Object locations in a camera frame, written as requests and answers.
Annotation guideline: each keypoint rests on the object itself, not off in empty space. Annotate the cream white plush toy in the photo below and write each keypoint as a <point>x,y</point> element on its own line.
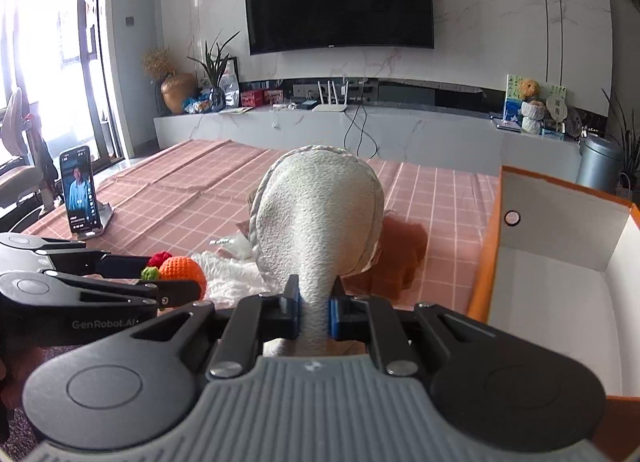
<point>318,214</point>

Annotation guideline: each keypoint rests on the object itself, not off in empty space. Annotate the red box on console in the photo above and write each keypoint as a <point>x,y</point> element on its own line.
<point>253,98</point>

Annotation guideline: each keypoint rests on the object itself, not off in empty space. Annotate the rust red sponge cloth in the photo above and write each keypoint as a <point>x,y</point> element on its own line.
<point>401,251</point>

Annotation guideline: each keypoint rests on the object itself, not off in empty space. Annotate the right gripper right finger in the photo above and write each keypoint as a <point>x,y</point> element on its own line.
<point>373,322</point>

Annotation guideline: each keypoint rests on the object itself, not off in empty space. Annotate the white crinkled plastic bag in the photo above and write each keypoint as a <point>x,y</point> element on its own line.
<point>230,271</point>

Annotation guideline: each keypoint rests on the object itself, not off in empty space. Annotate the white marble tv console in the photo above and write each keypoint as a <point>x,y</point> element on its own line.
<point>420,137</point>

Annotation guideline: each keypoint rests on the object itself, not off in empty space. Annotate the grey metal trash bin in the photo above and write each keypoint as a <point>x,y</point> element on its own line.
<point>600,165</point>

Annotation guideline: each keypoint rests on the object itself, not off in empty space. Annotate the tall floor plant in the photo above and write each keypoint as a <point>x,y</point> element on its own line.
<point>627,137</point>

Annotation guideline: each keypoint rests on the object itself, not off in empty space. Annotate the orange cardboard box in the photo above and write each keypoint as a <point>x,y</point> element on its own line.
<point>560,268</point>

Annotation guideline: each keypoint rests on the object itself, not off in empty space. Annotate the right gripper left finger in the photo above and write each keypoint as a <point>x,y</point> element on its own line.
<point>244,330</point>

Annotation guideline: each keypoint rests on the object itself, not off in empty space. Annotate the golden brown vase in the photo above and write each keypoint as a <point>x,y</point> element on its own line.
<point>176,89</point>

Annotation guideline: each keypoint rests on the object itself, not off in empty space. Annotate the green picture book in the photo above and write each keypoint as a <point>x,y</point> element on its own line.
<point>553,97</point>

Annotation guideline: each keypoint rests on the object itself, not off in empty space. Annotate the smartphone on stand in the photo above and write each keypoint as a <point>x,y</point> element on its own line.
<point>87,217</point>

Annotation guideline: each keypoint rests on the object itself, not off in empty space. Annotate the white wifi router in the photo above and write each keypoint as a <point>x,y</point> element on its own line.
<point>329,99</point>

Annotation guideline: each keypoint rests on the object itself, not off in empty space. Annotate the brown teddy bear figure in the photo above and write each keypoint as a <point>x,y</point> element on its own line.
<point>532,108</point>

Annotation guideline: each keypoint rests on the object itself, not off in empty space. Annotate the green potted plant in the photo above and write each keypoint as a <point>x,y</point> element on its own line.
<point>214,63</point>

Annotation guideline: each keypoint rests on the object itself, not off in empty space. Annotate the orange crochet fruit toy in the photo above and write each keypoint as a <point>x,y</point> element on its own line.
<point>164,266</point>

